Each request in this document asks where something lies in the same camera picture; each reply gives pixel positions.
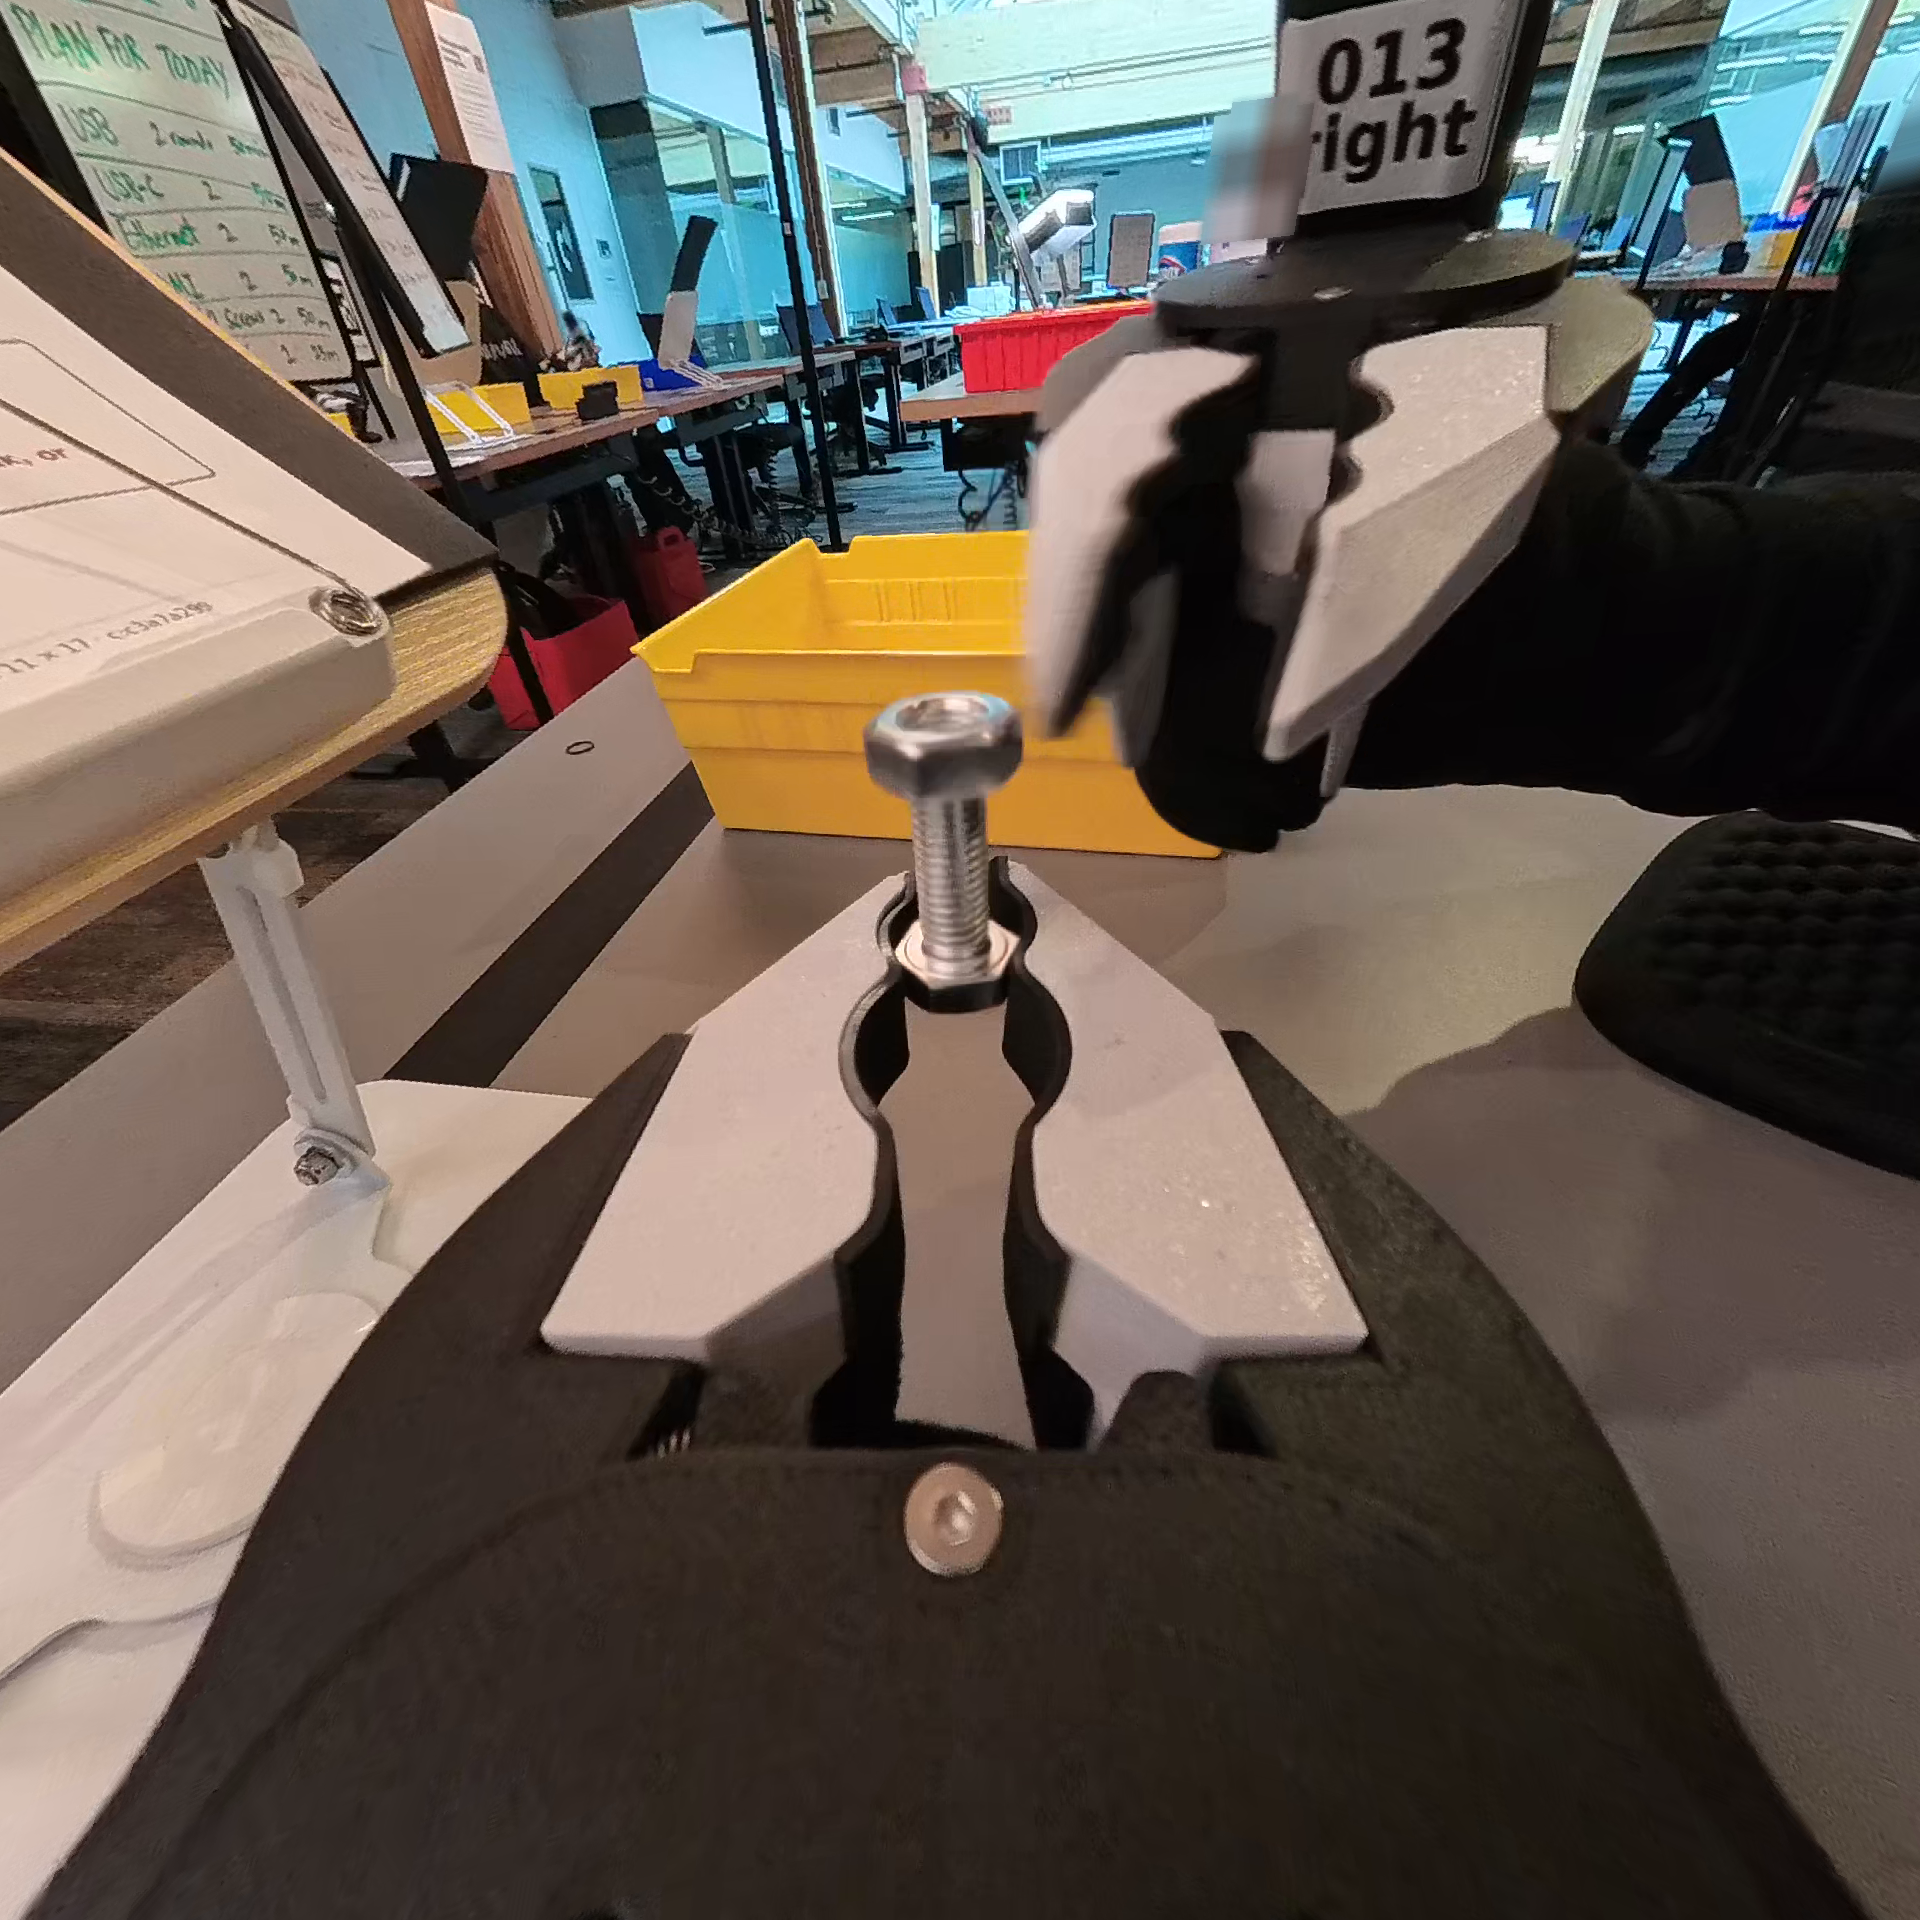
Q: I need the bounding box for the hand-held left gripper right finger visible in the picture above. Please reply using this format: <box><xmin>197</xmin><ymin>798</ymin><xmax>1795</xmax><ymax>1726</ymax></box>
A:
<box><xmin>991</xmin><ymin>867</ymin><xmax>1372</xmax><ymax>1449</ymax></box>

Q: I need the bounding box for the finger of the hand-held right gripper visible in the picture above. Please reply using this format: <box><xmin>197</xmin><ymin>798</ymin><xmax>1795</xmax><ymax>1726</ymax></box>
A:
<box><xmin>1260</xmin><ymin>318</ymin><xmax>1556</xmax><ymax>765</ymax></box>
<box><xmin>1024</xmin><ymin>344</ymin><xmax>1261</xmax><ymax>740</ymax></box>

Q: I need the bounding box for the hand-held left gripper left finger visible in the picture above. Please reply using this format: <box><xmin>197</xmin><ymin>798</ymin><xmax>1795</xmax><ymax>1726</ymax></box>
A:
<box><xmin>537</xmin><ymin>872</ymin><xmax>919</xmax><ymax>1373</ymax></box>

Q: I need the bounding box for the steel hex nut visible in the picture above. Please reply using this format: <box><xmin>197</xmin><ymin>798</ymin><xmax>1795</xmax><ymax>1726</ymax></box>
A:
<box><xmin>890</xmin><ymin>918</ymin><xmax>1024</xmax><ymax>1010</ymax></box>

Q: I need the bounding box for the steel hex bolt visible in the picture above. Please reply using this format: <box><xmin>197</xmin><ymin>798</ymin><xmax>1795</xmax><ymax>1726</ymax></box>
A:
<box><xmin>867</xmin><ymin>691</ymin><xmax>1024</xmax><ymax>971</ymax></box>

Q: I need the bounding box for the person's right forearm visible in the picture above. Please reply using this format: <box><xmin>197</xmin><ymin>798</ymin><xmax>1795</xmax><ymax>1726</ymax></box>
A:
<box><xmin>1626</xmin><ymin>449</ymin><xmax>1920</xmax><ymax>838</ymax></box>

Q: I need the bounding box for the person's right hand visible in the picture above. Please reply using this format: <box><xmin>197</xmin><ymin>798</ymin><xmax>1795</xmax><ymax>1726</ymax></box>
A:
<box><xmin>1126</xmin><ymin>438</ymin><xmax>1640</xmax><ymax>857</ymax></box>

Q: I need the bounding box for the red storage bin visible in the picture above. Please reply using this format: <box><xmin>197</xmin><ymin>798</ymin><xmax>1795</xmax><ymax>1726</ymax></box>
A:
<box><xmin>955</xmin><ymin>306</ymin><xmax>1164</xmax><ymax>387</ymax></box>

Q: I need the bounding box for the long background workbench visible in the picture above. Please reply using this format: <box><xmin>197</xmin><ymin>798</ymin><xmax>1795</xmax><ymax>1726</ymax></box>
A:
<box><xmin>361</xmin><ymin>329</ymin><xmax>962</xmax><ymax>502</ymax></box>

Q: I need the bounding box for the yellow plastic bin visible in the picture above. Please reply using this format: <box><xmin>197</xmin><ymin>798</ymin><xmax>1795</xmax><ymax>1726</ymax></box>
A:
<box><xmin>633</xmin><ymin>531</ymin><xmax>1224</xmax><ymax>860</ymax></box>

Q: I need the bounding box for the black metal pole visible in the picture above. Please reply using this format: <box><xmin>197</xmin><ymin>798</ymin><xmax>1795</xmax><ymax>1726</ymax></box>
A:
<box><xmin>745</xmin><ymin>0</ymin><xmax>850</xmax><ymax>549</ymax></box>

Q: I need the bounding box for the red canister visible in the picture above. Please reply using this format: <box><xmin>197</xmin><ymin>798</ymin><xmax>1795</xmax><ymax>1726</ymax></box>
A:
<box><xmin>628</xmin><ymin>525</ymin><xmax>710</xmax><ymax>623</ymax></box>

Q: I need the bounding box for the red bag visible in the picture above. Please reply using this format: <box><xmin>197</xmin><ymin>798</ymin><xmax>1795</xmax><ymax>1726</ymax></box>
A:
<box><xmin>489</xmin><ymin>591</ymin><xmax>646</xmax><ymax>732</ymax></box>

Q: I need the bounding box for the wooden instruction board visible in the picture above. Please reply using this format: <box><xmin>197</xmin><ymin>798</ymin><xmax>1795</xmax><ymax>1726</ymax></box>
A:
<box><xmin>0</xmin><ymin>142</ymin><xmax>513</xmax><ymax>977</ymax></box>

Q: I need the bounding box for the white paper poster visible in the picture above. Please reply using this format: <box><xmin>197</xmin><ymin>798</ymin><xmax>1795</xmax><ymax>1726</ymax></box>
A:
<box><xmin>424</xmin><ymin>0</ymin><xmax>513</xmax><ymax>173</ymax></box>

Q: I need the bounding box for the wooden pillar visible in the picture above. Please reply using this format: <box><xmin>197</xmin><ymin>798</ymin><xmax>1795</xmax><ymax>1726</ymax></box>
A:
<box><xmin>388</xmin><ymin>0</ymin><xmax>560</xmax><ymax>354</ymax></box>

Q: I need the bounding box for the small easel whiteboard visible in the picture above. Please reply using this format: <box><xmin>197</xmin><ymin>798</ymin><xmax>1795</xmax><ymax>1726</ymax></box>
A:
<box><xmin>211</xmin><ymin>0</ymin><xmax>481</xmax><ymax>360</ymax></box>

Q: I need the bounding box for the printed instruction sheet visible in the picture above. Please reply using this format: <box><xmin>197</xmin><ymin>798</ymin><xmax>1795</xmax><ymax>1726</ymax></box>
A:
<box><xmin>0</xmin><ymin>262</ymin><xmax>438</xmax><ymax>885</ymax></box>

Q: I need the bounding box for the green-lettered whiteboard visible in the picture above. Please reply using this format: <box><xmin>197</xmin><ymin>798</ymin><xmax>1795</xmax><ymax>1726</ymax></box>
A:
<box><xmin>0</xmin><ymin>0</ymin><xmax>362</xmax><ymax>382</ymax></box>

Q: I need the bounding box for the white support bracket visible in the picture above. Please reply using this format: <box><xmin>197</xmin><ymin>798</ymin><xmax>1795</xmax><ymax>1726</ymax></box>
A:
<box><xmin>194</xmin><ymin>833</ymin><xmax>397</xmax><ymax>1195</ymax></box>

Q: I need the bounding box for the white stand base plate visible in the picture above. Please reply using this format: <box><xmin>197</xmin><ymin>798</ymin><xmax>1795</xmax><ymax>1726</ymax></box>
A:
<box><xmin>0</xmin><ymin>1083</ymin><xmax>604</xmax><ymax>1682</ymax></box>

